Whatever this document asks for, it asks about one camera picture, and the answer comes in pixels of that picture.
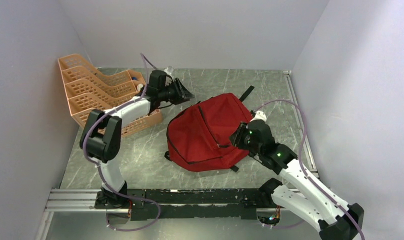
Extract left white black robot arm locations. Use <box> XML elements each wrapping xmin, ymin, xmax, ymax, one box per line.
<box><xmin>80</xmin><ymin>69</ymin><xmax>194</xmax><ymax>208</ymax></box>

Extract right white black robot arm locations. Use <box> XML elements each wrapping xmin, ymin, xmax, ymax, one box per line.
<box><xmin>229</xmin><ymin>119</ymin><xmax>365</xmax><ymax>240</ymax></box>

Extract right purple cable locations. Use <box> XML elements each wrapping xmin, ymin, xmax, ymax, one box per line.
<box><xmin>253</xmin><ymin>99</ymin><xmax>365</xmax><ymax>240</ymax></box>

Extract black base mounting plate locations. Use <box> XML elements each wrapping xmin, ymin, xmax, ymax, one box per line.
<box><xmin>94</xmin><ymin>188</ymin><xmax>276</xmax><ymax>221</ymax></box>

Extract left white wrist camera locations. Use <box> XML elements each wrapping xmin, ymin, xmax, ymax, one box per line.
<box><xmin>163</xmin><ymin>66</ymin><xmax>174</xmax><ymax>79</ymax></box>

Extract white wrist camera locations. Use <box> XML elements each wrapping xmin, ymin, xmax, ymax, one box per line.
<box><xmin>163</xmin><ymin>66</ymin><xmax>174</xmax><ymax>79</ymax></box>
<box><xmin>251</xmin><ymin>110</ymin><xmax>267</xmax><ymax>122</ymax></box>

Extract orange plastic file organizer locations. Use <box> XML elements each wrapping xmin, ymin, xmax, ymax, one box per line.
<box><xmin>58</xmin><ymin>53</ymin><xmax>145</xmax><ymax>128</ymax></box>

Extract purple cable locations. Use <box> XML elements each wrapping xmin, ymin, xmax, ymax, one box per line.
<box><xmin>253</xmin><ymin>99</ymin><xmax>365</xmax><ymax>240</ymax></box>
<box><xmin>82</xmin><ymin>52</ymin><xmax>162</xmax><ymax>233</ymax></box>

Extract red backpack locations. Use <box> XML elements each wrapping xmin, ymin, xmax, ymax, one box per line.
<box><xmin>164</xmin><ymin>85</ymin><xmax>254</xmax><ymax>172</ymax></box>

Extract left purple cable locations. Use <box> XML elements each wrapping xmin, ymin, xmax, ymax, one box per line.
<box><xmin>82</xmin><ymin>52</ymin><xmax>162</xmax><ymax>233</ymax></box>

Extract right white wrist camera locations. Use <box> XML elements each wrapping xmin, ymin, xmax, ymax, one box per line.
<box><xmin>251</xmin><ymin>110</ymin><xmax>267</xmax><ymax>122</ymax></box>

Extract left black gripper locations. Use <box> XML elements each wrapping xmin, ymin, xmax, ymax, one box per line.
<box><xmin>159</xmin><ymin>77</ymin><xmax>195</xmax><ymax>106</ymax></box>

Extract aluminium frame rail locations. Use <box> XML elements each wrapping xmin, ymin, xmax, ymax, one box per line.
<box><xmin>46</xmin><ymin>188</ymin><xmax>290</xmax><ymax>232</ymax></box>

